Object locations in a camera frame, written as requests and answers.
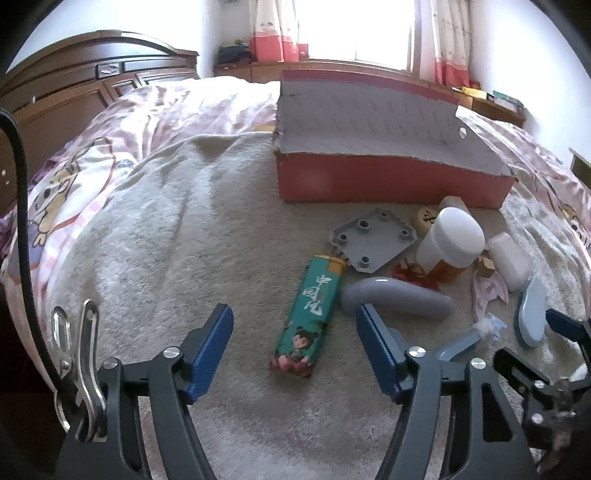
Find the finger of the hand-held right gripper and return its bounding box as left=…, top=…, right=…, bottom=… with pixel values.
left=545, top=308, right=591, bottom=344
left=493, top=347, right=555, bottom=398

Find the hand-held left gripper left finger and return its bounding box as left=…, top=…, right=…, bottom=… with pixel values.
left=58, top=303, right=235, bottom=480

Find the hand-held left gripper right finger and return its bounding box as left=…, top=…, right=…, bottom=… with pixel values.
left=355, top=303, right=541, bottom=480

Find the pale blue oval case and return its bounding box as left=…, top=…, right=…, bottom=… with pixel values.
left=514, top=274, right=548, bottom=348

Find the pale blue plastic tool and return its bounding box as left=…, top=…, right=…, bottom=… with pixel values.
left=436, top=313, right=509, bottom=363

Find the grey curved tube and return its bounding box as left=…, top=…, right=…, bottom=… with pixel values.
left=341, top=276, right=453, bottom=323

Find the green printed lighter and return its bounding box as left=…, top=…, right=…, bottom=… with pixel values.
left=269, top=255, right=348, bottom=379

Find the pink plastic clip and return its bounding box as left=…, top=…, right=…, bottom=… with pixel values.
left=471, top=268, right=511, bottom=324

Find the small white bottle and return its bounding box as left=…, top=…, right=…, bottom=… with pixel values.
left=487, top=233, right=532, bottom=291

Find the red plastic toy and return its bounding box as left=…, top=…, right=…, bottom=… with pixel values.
left=392, top=258, right=444, bottom=289

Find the grey square plastic plate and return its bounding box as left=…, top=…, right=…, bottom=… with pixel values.
left=329, top=208, right=419, bottom=273

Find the orange bottle with white cap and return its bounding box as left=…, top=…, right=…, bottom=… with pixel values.
left=413, top=207, right=486, bottom=284

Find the round wooden chess piece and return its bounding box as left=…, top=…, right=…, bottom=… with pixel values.
left=412, top=205, right=439, bottom=236

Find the red cardboard box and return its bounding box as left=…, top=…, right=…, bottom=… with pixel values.
left=272, top=69, right=517, bottom=210

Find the metal spring clamp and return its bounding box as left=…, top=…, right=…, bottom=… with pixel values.
left=52, top=299, right=108, bottom=441

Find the beige fleece blanket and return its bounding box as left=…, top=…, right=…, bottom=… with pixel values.
left=41, top=131, right=591, bottom=480

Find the stack of green books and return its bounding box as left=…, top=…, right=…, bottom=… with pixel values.
left=492, top=90, right=525, bottom=112

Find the pink checked quilt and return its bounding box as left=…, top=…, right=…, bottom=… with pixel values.
left=0, top=76, right=591, bottom=333

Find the pile of dark clothes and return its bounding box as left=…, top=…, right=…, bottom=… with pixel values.
left=217, top=41, right=254, bottom=65

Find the cream and pink curtain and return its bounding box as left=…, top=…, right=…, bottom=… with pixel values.
left=429, top=0, right=472, bottom=88
left=247, top=0, right=310, bottom=63

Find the dark wooden headboard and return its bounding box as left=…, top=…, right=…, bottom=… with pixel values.
left=0, top=30, right=200, bottom=208

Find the bright window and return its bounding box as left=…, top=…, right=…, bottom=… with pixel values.
left=295, top=0, right=421, bottom=70

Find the black braided cable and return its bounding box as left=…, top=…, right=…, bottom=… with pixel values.
left=0, top=108, right=61, bottom=384

